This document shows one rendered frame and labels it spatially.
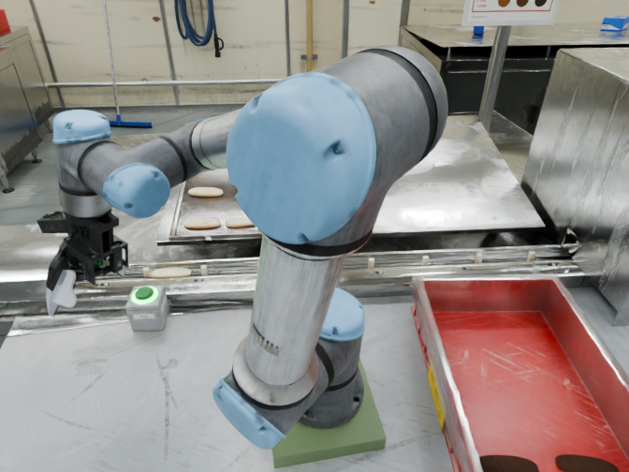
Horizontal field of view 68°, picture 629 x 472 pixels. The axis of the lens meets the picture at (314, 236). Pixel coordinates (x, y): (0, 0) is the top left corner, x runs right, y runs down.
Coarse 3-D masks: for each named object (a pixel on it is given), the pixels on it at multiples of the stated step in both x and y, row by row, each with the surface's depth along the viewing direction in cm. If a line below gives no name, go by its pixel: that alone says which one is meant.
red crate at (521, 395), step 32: (416, 320) 105; (448, 320) 106; (480, 320) 106; (512, 320) 106; (544, 320) 106; (448, 352) 98; (480, 352) 98; (512, 352) 98; (544, 352) 98; (480, 384) 92; (512, 384) 92; (544, 384) 92; (576, 384) 92; (480, 416) 86; (512, 416) 86; (544, 416) 86; (576, 416) 86; (448, 448) 80; (480, 448) 81; (512, 448) 81; (544, 448) 81; (576, 448) 81; (608, 448) 81
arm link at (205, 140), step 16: (384, 48) 40; (400, 48) 40; (416, 64) 39; (432, 80) 39; (192, 128) 68; (208, 128) 65; (224, 128) 62; (176, 144) 68; (192, 144) 67; (208, 144) 65; (224, 144) 62; (432, 144) 41; (192, 160) 69; (208, 160) 67; (224, 160) 65; (192, 176) 72
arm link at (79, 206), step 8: (64, 192) 70; (64, 200) 71; (72, 200) 70; (80, 200) 70; (88, 200) 71; (96, 200) 71; (104, 200) 72; (64, 208) 72; (72, 208) 71; (80, 208) 71; (88, 208) 71; (96, 208) 72; (104, 208) 73; (80, 216) 72; (88, 216) 72; (96, 216) 74
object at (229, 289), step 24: (504, 264) 117; (528, 264) 117; (552, 264) 117; (576, 264) 117; (96, 288) 110; (120, 288) 110; (168, 288) 110; (192, 288) 110; (216, 288) 110; (240, 288) 110; (360, 288) 111; (384, 288) 112; (408, 288) 112; (0, 312) 108; (24, 312) 108
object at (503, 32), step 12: (504, 36) 165; (492, 48) 170; (504, 48) 167; (492, 60) 171; (504, 60) 170; (492, 72) 172; (492, 84) 175; (492, 96) 177; (480, 108) 183; (492, 108) 180; (480, 120) 183
